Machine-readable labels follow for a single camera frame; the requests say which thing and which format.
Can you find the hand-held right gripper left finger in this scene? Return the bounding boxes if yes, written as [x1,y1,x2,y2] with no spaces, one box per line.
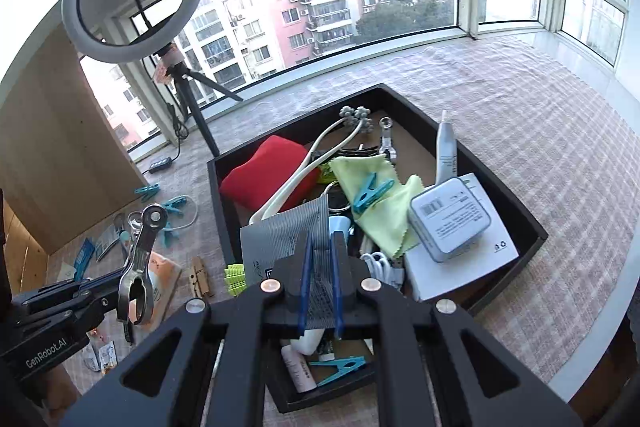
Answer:
[57,229,316,427]

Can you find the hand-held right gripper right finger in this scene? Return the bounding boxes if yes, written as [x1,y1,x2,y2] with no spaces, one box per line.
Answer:
[327,231,586,427]

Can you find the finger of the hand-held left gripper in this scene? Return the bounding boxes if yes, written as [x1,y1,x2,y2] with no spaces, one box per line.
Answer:
[12,271,126,306]
[30,289,123,325]

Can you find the grey striped pouch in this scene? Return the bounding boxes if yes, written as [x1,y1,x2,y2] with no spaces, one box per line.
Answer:
[240,194,341,333]

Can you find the metal clamp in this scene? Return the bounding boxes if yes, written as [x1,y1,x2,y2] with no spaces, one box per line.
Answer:
[117,203,169,327]

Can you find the yellow-green cloth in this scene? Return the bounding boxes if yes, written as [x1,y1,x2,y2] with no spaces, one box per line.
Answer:
[327,155,426,260]

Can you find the black tray container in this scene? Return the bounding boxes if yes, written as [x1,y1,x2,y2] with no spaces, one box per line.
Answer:
[206,83,549,414]

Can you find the white square tin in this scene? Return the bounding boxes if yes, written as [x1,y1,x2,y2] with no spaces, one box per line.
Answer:
[408,177,493,264]

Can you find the white ball roller massager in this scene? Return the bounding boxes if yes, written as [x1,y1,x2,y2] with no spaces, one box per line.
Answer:
[248,105,372,226]

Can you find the blue snack packet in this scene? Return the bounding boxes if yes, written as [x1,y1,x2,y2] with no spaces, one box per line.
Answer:
[74,238,96,273]

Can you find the pine wood panel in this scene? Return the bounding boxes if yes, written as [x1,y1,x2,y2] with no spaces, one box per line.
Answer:
[0,202,51,295]

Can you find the torn white orange sachet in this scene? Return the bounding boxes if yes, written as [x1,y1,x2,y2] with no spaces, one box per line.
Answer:
[95,224,121,263]

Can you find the yellow-green plastic comb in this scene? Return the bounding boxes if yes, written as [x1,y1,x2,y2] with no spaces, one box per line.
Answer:
[224,263,248,298]

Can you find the small white bottle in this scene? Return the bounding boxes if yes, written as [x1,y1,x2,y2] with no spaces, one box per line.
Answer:
[280,344,318,394]

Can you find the red cushion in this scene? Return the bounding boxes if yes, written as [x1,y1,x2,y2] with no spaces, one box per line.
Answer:
[219,135,321,212]

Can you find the white flat box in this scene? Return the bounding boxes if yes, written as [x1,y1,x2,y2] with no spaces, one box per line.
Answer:
[402,172,520,303]

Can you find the black hair clip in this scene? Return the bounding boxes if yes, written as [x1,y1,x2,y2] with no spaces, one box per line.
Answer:
[340,144,381,158]

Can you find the small metal tool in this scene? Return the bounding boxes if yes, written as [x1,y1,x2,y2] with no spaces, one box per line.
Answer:
[377,117,401,165]

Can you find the large wooden board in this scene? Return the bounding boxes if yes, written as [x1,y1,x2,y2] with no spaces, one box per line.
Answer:
[0,2,148,258]

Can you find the white cable bundle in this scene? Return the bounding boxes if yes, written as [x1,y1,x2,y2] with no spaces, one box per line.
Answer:
[360,249,406,290]

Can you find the teal clothespins with cable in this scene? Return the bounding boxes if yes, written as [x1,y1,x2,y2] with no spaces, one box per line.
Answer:
[165,202,199,240]

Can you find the black power cable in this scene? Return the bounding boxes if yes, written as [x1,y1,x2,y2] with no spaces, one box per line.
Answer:
[167,102,191,168]

